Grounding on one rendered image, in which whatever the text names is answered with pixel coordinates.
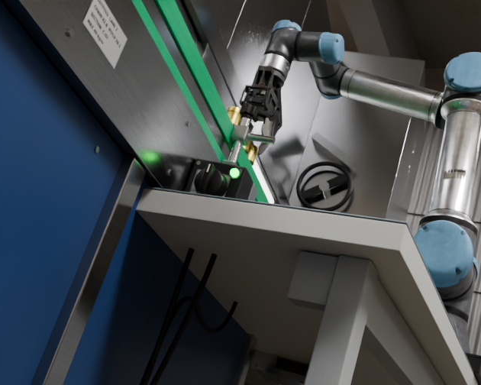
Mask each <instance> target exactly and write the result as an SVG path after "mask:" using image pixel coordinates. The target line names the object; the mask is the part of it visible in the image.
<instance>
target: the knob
mask: <svg viewBox="0 0 481 385"><path fill-rule="evenodd" d="M194 185H195V190H196V192H197V193H200V194H205V195H211V196H223V195H224V194H225V193H226V191H227V188H228V182H227V180H226V178H225V176H224V175H223V174H222V173H221V172H220V171H219V170H217V169H215V166H214V164H212V163H207V165H206V168H205V169H203V170H201V171H200V172H198V174H197V175H196V176H195V180H194Z"/></svg>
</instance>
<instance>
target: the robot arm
mask: <svg viewBox="0 0 481 385"><path fill-rule="evenodd" d="M343 56H344V39H343V37H342V36H341V35H340V34H332V33H329V32H323V33H322V32H308V31H302V29H301V28H300V27H299V25H298V24H296V23H295V22H291V21H289V20H281V21H278V22H276V24H275V25H274V27H273V30H272V32H271V34H270V36H269V40H268V43H267V45H266V49H265V52H264V55H263V58H262V60H261V62H260V65H259V66H258V69H257V73H256V75H255V77H254V80H253V84H252V86H249V85H245V87H244V91H243V94H242V96H241V98H240V102H239V103H240V105H246V104H248V103H249V104H251V105H253V106H256V107H257V111H258V113H257V116H256V118H255V119H253V121H254V122H255V123H256V122H257V121H263V124H262V126H261V133H262V135H264V136H269V137H275V135H276V132H277V131H278V130H279V129H280V128H281V127H282V100H281V88H282V87H283V85H284V82H285V81H286V78H287V76H288V73H289V71H290V70H291V65H292V61H293V60H294V61H300V62H308V63H309V66H310V67H311V70H312V73H313V76H314V78H315V84H316V86H317V88H318V90H319V92H320V93H321V95H322V96H323V97H324V98H326V99H330V100H332V99H338V98H340V97H341V96H343V97H346V98H349V99H354V100H357V101H360V102H365V103H367V104H371V105H375V106H378V107H380V108H385V109H388V110H391V111H394V112H399V113H402V114H405V115H410V116H412V117H416V118H420V119H423V120H426V121H431V122H433V124H434V126H435V127H436V128H440V129H442V130H444V135H443V140H442V144H441V152H440V156H439V160H438V165H437V172H436V177H435V181H434V188H433V193H432V197H431V204H430V209H429V213H428V214H427V215H425V216H423V217H422V218H421V219H420V222H419V225H418V231H417V233H416V234H415V236H414V239H415V242H416V244H417V246H418V249H419V251H420V252H421V255H422V257H423V259H424V261H425V264H426V266H427V268H428V271H429V273H430V275H431V278H432V280H433V281H434V285H435V286H436V288H437V291H438V293H439V295H440V297H441V300H442V302H443V304H444V307H445V309H446V310H447V314H448V315H449V317H450V320H451V322H452V324H453V327H454V329H455V331H456V333H457V336H458V338H459V340H460V343H461V344H462V347H463V349H464V351H465V352H466V353H470V345H469V339H468V334H467V324H468V319H469V316H470V308H471V303H472V299H473V291H474V286H475V282H476V279H477V276H478V269H477V268H478V263H477V260H476V258H475V257H474V253H475V248H476V239H477V233H478V228H477V227H476V226H475V224H474V223H473V222H472V216H473V207H474V202H475V197H476V188H477V183H478V178H479V169H480V164H481V53H480V52H469V53H463V54H461V55H459V56H458V57H454V58H453V59H452V60H451V61H450V62H449V63H448V64H447V66H446V68H445V71H444V81H445V88H444V92H438V91H435V90H432V89H426V88H423V87H420V86H415V85H412V84H408V83H406V82H400V81H397V80H394V79H389V78H386V77H382V76H377V75H374V74H371V73H365V72H363V71H359V70H354V69H350V68H347V67H344V66H341V65H340V62H341V61H342V59H343ZM244 93H246V96H245V99H244V101H243V100H242V99H243V97H244Z"/></svg>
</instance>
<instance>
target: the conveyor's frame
mask: <svg viewBox="0 0 481 385"><path fill-rule="evenodd" d="M1 2H2V3H3V4H4V6H5V7H6V8H7V9H8V10H9V11H10V13H11V14H12V15H13V17H14V18H15V19H16V21H17V22H18V23H19V24H20V26H22V28H23V29H24V30H25V32H26V33H27V34H28V36H29V37H30V38H31V40H32V41H33V42H34V43H35V44H36V45H37V47H38V48H39V49H40V51H41V52H42V53H43V54H44V56H45V57H46V58H47V59H48V60H49V61H50V63H51V64H52V65H53V67H54V68H55V69H56V71H57V72H58V73H59V74H60V75H61V76H62V77H63V79H64V80H65V81H66V83H67V84H68V85H69V87H70V88H71V89H72V90H73V91H74V93H75V94H76V95H77V96H78V98H79V99H80V100H81V102H82V103H83V104H84V106H85V107H86V108H87V109H88V110H89V111H90V113H91V114H92V115H93V117H94V118H95V119H96V121H97V122H98V123H99V124H100V125H101V126H102V128H103V129H104V130H105V132H106V133H107V134H108V136H109V137H110V138H111V139H112V140H113V141H114V143H115V144H116V145H117V146H118V148H119V149H120V150H121V152H122V153H123V154H124V156H123V159H127V160H133V161H135V162H136V164H137V165H138V166H139V167H140V168H141V170H142V171H143V172H144V174H145V176H144V180H145V182H146V183H147V184H148V186H149V187H155V188H161V189H171V190H177V191H183V192H184V190H185V187H186V184H187V182H188V179H189V176H190V173H191V171H192V168H193V165H194V162H195V160H196V159H203V160H210V161H214V162H219V163H220V160H219V159H218V156H217V154H216V153H215V151H214V149H213V147H212V146H211V144H210V142H209V140H208V139H207V137H206V135H205V132H204V131H203V130H202V127H201V125H200V124H199V122H198V120H197V118H196V117H195V115H194V113H193V111H192V110H191V108H190V106H189V103H188V102H187V101H186V98H185V96H184V95H183V94H182V91H181V89H180V87H179V86H178V84H177V82H176V80H175V79H174V77H173V75H172V73H171V71H170V70H169V67H168V66H167V64H166V62H165V60H164V59H163V56H162V55H161V53H160V51H159V49H158V48H157V46H156V44H155V42H154V40H153V38H152V37H151V35H150V33H149V31H148V30H147V27H146V25H145V24H144V22H143V20H142V18H141V17H140V15H139V13H138V11H137V9H136V8H135V6H134V3H133V2H132V1H131V0H1Z"/></svg>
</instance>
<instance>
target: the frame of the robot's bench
mask: <svg viewBox="0 0 481 385"><path fill-rule="evenodd" d="M377 276H378V271H377V269H376V268H375V266H374V264H373V262H372V261H371V260H368V259H363V258H358V257H349V256H344V255H339V257H333V256H328V255H323V254H315V253H310V252H305V251H300V253H299V258H298V261H297V264H296V266H295V271H294V274H293V277H292V282H291V284H290V288H289V292H288V295H287V298H288V299H289V300H290V301H291V302H292V303H293V304H294V305H295V306H301V307H305V308H310V309H317V310H321V311H324V312H323V316H322V318H321V324H320V326H319V330H318V334H317V338H316V341H315V346H314V349H313V352H312V357H311V360H310V363H309V366H308V371H307V374H306V377H305V382H304V385H350V384H351V381H352V377H353V372H354V368H355V365H356V362H357V356H358V353H359V350H360V344H361V342H363V344H364V345H365V346H366V347H367V348H368V349H369V351H370V352H371V353H372V354H373V355H374V357H375V358H376V359H377V360H378V361H379V362H380V363H381V365H382V366H384V368H385V369H386V370H387V371H388V372H389V373H390V375H391V376H392V377H393V378H394V379H395V381H396V382H397V383H398V384H399V385H444V382H443V381H442V379H441V378H440V376H439V375H438V373H437V371H436V370H435V369H434V367H433V365H432V364H431V362H430V361H429V359H428V357H427V356H426V354H425V353H424V351H423V350H422V348H421V346H420V344H419V343H418V342H417V340H416V338H415V336H414V335H413V334H412V332H411V330H410V329H409V327H408V326H407V324H406V323H405V321H404V319H403V318H402V316H401V315H400V313H399V311H398V310H397V308H396V307H395V305H394V303H393V302H392V300H391V299H390V297H389V295H388V294H387V292H386V291H385V289H384V288H383V286H382V284H381V283H380V281H379V280H378V278H377Z"/></svg>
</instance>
